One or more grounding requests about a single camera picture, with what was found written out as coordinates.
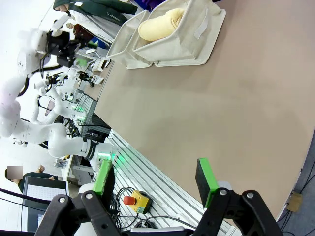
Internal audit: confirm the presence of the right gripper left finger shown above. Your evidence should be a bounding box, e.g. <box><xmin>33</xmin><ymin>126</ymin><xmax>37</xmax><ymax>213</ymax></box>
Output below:
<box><xmin>34</xmin><ymin>159</ymin><xmax>124</xmax><ymax>236</ymax></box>

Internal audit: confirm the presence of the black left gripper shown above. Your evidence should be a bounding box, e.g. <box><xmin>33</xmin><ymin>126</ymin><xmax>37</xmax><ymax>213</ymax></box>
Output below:
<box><xmin>50</xmin><ymin>31</ymin><xmax>87</xmax><ymax>68</ymax></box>

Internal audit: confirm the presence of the person in purple hoodie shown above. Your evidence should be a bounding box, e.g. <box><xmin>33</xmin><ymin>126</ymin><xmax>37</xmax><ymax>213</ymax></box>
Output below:
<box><xmin>142</xmin><ymin>0</ymin><xmax>159</xmax><ymax>11</ymax></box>

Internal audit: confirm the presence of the person in maroon top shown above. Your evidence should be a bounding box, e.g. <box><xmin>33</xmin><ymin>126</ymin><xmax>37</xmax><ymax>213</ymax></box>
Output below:
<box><xmin>65</xmin><ymin>22</ymin><xmax>95</xmax><ymax>44</ymax></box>

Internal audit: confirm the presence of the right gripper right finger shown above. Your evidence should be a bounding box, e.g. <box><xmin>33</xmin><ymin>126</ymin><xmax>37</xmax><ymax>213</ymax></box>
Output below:
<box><xmin>194</xmin><ymin>158</ymin><xmax>284</xmax><ymax>236</ymax></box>

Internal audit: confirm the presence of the yellow emergency stop button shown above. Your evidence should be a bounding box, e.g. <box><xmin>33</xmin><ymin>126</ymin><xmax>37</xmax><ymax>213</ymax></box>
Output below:
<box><xmin>123</xmin><ymin>189</ymin><xmax>154</xmax><ymax>214</ymax></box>

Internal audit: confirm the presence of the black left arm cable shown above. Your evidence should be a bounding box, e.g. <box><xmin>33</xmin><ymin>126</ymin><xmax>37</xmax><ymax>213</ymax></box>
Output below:
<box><xmin>17</xmin><ymin>49</ymin><xmax>64</xmax><ymax>97</ymax></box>

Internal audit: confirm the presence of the computer monitor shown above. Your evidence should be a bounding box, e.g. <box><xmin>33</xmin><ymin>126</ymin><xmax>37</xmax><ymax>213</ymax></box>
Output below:
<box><xmin>21</xmin><ymin>175</ymin><xmax>70</xmax><ymax>232</ymax></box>

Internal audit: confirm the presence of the seated person in green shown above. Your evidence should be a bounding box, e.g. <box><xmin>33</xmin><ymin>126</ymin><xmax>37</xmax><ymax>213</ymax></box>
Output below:
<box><xmin>4</xmin><ymin>166</ymin><xmax>59</xmax><ymax>195</ymax></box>

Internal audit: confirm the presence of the white open box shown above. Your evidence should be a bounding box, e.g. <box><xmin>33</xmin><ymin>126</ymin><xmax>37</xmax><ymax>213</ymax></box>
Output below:
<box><xmin>92</xmin><ymin>59</ymin><xmax>112</xmax><ymax>73</ymax></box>

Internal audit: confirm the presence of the aluminium rail frame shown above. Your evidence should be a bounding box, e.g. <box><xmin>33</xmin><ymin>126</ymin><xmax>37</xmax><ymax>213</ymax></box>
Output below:
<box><xmin>71</xmin><ymin>129</ymin><xmax>234</xmax><ymax>236</ymax></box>

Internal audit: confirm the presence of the cream fabric basket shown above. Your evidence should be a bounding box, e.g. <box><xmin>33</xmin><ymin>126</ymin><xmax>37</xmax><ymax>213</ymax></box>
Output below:
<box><xmin>106</xmin><ymin>9</ymin><xmax>155</xmax><ymax>70</ymax></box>
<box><xmin>132</xmin><ymin>0</ymin><xmax>226</xmax><ymax>67</ymax></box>

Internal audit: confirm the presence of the beige towel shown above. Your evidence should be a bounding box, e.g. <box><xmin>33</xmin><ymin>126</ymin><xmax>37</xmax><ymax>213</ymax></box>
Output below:
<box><xmin>137</xmin><ymin>7</ymin><xmax>186</xmax><ymax>42</ymax></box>

